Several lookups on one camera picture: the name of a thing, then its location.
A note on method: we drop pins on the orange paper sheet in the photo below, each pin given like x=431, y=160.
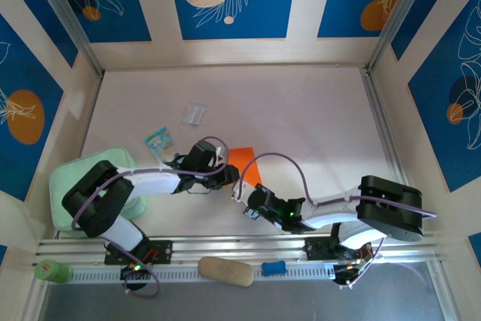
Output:
x=248, y=170

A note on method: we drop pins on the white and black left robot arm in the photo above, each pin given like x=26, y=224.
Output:
x=154, y=185

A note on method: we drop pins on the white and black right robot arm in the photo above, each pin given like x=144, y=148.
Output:
x=334, y=215

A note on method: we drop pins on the blue bone-shaped sponge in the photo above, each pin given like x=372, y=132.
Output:
x=273, y=268

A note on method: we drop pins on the blue and white snack packet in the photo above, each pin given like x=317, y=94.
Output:
x=159, y=141

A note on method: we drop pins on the clear plastic packet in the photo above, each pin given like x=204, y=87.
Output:
x=194, y=114

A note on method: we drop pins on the tan oval sponge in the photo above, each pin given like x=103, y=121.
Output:
x=225, y=271

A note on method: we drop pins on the mint green zip pouch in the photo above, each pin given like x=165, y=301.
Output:
x=62, y=182

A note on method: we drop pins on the green bottle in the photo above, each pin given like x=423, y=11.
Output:
x=52, y=271

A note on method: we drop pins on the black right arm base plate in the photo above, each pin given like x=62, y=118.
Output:
x=315, y=247

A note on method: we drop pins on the aluminium mounting rail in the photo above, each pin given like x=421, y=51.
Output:
x=233, y=246

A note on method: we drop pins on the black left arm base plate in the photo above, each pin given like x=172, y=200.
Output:
x=165, y=251

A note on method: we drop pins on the aluminium table side rail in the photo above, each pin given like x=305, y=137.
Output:
x=377, y=110

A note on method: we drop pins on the aluminium frame post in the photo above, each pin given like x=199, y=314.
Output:
x=64, y=9
x=402, y=5

